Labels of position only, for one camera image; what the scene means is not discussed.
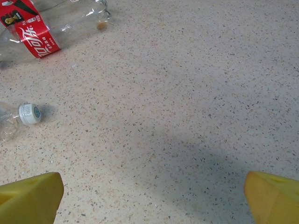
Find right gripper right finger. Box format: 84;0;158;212
243;171;299;224

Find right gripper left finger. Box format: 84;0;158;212
0;172;65;224

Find red green label bottle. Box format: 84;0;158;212
0;101;43;143

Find cola bottle red black label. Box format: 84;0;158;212
0;0;112;63

